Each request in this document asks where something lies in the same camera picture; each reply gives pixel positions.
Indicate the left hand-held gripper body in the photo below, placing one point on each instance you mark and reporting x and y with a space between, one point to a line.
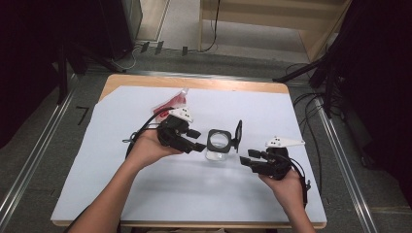
171 132

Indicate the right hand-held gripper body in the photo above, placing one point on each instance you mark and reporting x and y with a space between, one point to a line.
278 163

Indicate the clear jar with black lid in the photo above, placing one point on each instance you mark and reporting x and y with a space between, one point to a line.
219 142

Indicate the red white spouted pouch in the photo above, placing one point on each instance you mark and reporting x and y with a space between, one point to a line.
173 102

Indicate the person's right hand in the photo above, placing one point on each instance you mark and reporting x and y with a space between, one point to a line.
288 191

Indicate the person's left hand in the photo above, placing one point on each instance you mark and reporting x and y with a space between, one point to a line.
145 149

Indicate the wooden table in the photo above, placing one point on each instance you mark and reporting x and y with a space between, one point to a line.
194 82

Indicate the black metal stand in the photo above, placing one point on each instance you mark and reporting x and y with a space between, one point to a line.
311 68
63 74

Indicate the dark cabinet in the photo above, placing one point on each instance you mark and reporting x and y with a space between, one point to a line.
121 26

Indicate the black curtain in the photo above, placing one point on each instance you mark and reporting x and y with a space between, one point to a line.
382 81
29 58

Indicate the metal floor rail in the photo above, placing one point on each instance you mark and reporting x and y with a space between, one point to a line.
35 152
348 168

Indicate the light wooden frame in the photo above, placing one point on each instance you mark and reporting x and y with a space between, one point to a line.
259 16

